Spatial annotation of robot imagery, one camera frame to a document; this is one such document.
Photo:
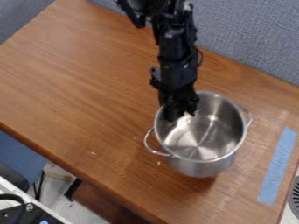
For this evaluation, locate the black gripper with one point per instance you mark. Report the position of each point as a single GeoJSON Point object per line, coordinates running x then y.
{"type": "Point", "coordinates": [173, 79]}

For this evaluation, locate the stainless steel pot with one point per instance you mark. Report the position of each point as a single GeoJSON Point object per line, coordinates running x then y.
{"type": "Point", "coordinates": [200, 143]}

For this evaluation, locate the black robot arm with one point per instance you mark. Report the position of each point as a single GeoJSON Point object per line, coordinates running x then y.
{"type": "Point", "coordinates": [175, 33]}

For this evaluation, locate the blue tape strip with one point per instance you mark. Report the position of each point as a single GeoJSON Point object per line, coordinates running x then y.
{"type": "Point", "coordinates": [276, 168]}

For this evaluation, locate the dark fan grille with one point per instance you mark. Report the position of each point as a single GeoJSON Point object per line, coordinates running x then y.
{"type": "Point", "coordinates": [293, 198]}

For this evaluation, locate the black round chair base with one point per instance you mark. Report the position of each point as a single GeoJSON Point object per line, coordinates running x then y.
{"type": "Point", "coordinates": [12, 176]}

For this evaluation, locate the black device bottom left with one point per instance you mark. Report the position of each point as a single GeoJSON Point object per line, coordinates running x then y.
{"type": "Point", "coordinates": [27, 213]}

